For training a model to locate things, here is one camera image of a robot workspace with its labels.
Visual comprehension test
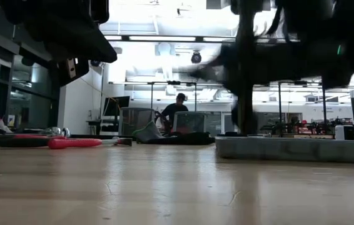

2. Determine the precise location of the white box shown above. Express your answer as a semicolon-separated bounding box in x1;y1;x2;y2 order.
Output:
335;124;354;141

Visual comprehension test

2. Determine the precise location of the grey plastic tool case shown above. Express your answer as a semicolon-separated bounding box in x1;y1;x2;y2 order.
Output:
215;134;354;164

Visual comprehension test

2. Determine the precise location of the black stand frame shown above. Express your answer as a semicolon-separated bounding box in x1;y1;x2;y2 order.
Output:
278;80;328;136

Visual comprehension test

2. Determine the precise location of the person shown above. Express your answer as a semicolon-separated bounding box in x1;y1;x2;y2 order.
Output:
161;92;190;134

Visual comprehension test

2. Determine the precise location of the red bar tool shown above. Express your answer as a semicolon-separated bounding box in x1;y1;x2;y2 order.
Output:
48;137;133;150

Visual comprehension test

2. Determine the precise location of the dark desk monitor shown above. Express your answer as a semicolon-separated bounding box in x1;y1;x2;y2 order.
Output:
103;96;131;117

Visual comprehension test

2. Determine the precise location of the black red-tipped long tool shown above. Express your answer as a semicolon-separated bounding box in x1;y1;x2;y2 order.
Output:
0;137;51;148

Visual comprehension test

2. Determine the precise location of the shiny metal object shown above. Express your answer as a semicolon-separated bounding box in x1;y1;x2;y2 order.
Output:
41;126;71;138

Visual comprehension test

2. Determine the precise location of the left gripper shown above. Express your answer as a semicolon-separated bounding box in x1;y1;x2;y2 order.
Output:
1;0;118;88

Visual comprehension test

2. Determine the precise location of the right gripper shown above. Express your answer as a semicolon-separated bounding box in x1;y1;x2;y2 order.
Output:
191;40;353;136

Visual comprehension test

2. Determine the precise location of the red storage rack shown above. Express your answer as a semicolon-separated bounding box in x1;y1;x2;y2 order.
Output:
295;122;318;135

